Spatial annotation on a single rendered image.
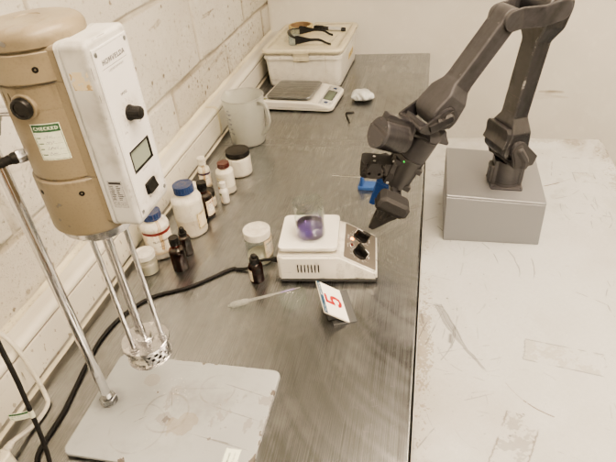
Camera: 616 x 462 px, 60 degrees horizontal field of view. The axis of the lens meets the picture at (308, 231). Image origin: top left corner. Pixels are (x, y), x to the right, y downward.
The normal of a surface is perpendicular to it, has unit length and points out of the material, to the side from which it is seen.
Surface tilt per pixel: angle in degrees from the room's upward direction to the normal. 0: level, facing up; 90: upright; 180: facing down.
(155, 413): 0
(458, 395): 0
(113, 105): 90
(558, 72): 90
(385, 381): 0
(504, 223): 90
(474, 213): 90
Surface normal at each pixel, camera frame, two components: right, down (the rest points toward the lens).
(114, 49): 0.98, 0.05
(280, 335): -0.08, -0.81
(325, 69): -0.23, 0.62
